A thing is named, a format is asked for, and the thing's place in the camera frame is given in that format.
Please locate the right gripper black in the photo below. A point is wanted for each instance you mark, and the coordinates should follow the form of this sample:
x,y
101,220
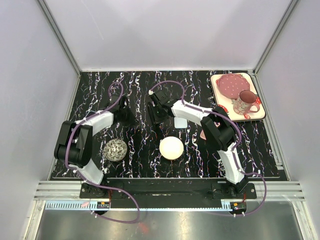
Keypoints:
x,y
158,120

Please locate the left aluminium frame post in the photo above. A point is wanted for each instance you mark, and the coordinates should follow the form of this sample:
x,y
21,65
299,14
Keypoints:
x,y
59,36

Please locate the pink mug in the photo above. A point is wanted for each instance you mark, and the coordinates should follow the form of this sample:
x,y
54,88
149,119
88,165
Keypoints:
x,y
246,103

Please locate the aluminium frame post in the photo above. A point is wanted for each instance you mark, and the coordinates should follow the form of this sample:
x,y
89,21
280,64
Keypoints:
x,y
59,36
277,32

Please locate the white cable duct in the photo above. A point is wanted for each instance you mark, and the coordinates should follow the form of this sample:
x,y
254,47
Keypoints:
x,y
86,205

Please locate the leaf patterned bowl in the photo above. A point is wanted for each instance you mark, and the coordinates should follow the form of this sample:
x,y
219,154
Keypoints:
x,y
115,150

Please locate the pink dotted plate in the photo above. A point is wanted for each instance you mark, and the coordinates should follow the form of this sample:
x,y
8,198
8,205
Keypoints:
x,y
231,85

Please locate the pink phone case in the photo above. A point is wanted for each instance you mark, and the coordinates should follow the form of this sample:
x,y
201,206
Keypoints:
x,y
202,135

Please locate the right aluminium frame post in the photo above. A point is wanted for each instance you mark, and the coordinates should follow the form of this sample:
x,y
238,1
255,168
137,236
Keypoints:
x,y
277,32

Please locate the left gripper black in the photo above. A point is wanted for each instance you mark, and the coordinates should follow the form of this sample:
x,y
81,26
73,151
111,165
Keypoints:
x,y
132,120

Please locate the cream rectangular tray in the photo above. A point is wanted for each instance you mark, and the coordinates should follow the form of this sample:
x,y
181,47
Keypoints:
x,y
227,104

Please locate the light blue smartphone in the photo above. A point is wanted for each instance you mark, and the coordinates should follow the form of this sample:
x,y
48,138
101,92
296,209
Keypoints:
x,y
180,123

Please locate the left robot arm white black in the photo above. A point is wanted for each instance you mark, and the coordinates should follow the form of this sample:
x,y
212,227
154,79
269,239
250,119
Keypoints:
x,y
74,146

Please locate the white round bowl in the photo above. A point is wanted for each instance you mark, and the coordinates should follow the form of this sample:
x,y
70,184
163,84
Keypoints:
x,y
171,148

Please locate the aluminium front rail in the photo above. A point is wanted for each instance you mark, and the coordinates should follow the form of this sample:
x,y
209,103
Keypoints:
x,y
274,190

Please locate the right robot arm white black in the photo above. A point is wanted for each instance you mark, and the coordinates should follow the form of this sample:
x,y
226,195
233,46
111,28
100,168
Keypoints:
x,y
219,131

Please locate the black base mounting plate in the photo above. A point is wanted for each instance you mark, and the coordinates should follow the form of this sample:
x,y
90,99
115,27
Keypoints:
x,y
179,200

